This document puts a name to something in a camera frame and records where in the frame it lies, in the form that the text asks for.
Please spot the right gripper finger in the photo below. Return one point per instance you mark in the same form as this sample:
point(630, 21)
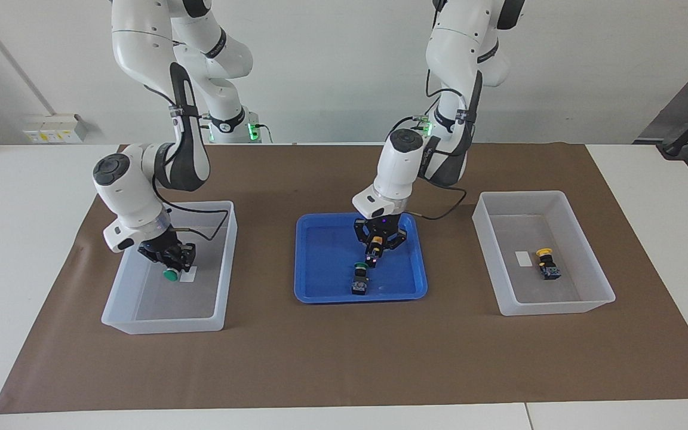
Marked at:
point(186, 255)
point(154, 258)

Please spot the brown table mat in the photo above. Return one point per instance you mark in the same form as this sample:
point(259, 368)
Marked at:
point(344, 358)

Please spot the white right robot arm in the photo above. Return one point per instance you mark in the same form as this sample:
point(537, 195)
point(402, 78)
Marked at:
point(135, 197)

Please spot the black stand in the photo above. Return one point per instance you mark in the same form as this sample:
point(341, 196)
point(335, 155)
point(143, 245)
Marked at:
point(687, 134)

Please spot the blue plastic tray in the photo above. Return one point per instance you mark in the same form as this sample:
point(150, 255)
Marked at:
point(326, 269)

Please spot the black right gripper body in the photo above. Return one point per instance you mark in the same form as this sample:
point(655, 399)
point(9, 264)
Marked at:
point(159, 243)

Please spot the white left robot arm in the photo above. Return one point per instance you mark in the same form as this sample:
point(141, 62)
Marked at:
point(401, 167)

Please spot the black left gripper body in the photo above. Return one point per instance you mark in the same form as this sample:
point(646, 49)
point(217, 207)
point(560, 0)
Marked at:
point(381, 224)

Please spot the translucent white plastic box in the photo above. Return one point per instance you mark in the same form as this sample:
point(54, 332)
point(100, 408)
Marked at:
point(165, 322)
point(553, 301)

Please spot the white label sticker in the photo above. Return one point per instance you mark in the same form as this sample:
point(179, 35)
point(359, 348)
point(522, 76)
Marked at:
point(523, 258)
point(190, 278)

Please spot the white wall power socket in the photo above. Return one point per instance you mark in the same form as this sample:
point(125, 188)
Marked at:
point(57, 128)

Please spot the yellow push button switch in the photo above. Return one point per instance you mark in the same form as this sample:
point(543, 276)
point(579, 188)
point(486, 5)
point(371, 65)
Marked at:
point(550, 269)
point(375, 242)

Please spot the green push button switch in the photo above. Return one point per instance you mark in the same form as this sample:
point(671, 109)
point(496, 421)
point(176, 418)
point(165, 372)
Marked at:
point(360, 283)
point(171, 275)

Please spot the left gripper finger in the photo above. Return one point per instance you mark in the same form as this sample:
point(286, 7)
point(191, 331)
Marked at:
point(395, 242)
point(365, 239)

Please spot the white wall conduit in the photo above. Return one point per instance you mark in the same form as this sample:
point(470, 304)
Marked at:
point(13, 63)

